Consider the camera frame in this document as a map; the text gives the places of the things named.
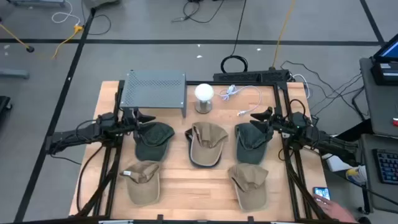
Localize black desktop device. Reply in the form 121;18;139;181
370;60;398;86

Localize white bulb table lamp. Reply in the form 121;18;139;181
193;83;215;114

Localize person's hand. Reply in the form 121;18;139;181
315;197;357;223

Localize smartphone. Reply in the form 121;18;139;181
312;186;331;202

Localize black keyboard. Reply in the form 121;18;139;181
372;148;398;185

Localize black hanging coiled cable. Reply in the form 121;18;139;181
220;0;249;74

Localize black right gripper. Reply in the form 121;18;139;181
249;107;289;141

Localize white floor cable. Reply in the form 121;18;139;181
51;0;81;26

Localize tan baseball cap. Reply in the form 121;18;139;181
188;121;229;167
120;161;161;207

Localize grey perforated metal shelf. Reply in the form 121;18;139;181
119;70;188;118

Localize tan cloth pile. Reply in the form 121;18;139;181
228;162;269;212

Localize yellow hanging cable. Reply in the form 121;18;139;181
272;0;296;70

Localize white lamp cable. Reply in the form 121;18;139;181
218;84;263;118

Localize black laptop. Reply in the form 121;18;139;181
373;33;398;63

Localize black floor cable loop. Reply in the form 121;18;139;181
81;0;112;35

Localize black perforated box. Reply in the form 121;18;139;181
213;68;290;83

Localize black floor cables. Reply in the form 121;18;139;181
281;60;369;121

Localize yellow extension cable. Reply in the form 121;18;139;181
51;24;85;60

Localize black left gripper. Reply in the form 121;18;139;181
120;108;156;144

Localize black floor cable bundle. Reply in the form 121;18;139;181
172;0;221;24

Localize black aluminium table frame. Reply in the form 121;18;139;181
70;79;340;224

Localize yellow cable with black end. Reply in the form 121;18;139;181
0;23;35;53

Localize grey desk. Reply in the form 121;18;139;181
359;57;398;138
359;133;398;214

